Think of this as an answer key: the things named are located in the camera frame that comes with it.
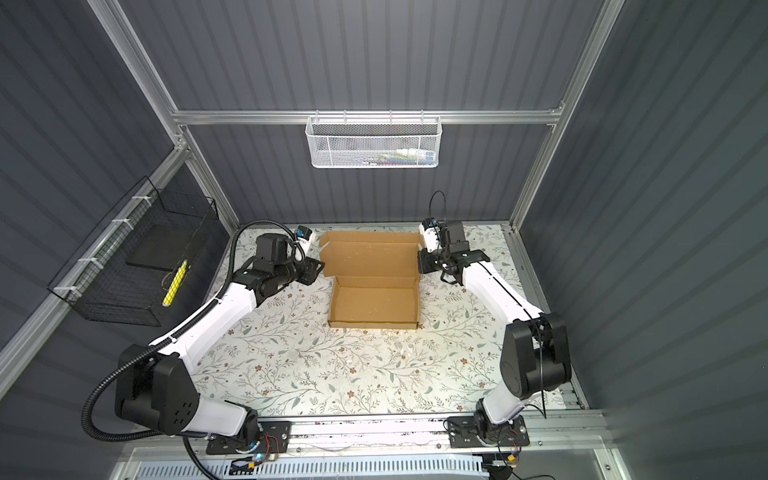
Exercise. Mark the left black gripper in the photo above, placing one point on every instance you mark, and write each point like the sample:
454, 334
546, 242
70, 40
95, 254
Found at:
309, 270

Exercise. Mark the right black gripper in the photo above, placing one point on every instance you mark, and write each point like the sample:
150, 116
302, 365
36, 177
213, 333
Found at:
424, 259

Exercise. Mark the brown cardboard box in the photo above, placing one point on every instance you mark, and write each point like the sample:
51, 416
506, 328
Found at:
375, 279

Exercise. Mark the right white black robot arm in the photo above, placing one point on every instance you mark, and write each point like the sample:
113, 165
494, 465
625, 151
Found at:
535, 353

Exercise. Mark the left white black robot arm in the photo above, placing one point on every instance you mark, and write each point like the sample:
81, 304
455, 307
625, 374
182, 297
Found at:
158, 392

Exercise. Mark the yellow green striped tool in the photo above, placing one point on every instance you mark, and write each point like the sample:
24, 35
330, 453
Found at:
175, 284

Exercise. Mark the black foam pad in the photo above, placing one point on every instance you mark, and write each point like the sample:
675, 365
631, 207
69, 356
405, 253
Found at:
163, 248

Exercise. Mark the markers in white basket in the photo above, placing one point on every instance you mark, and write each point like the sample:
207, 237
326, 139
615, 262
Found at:
407, 157

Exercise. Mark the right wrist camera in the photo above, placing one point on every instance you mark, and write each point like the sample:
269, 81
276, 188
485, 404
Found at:
430, 233

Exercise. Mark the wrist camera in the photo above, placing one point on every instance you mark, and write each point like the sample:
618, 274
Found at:
430, 233
305, 237

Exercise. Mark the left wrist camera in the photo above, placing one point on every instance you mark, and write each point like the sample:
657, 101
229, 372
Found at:
305, 237

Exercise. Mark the black wire basket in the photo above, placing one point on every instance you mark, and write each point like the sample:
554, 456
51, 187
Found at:
101, 287

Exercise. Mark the white wire mesh basket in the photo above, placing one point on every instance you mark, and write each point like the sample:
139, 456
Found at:
335, 144

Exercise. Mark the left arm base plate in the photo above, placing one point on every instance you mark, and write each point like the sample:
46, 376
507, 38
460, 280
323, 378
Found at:
272, 437

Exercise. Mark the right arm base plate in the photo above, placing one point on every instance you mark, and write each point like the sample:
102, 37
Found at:
475, 432

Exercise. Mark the white perforated cable tray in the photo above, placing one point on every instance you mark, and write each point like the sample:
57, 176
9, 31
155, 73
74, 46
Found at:
360, 467

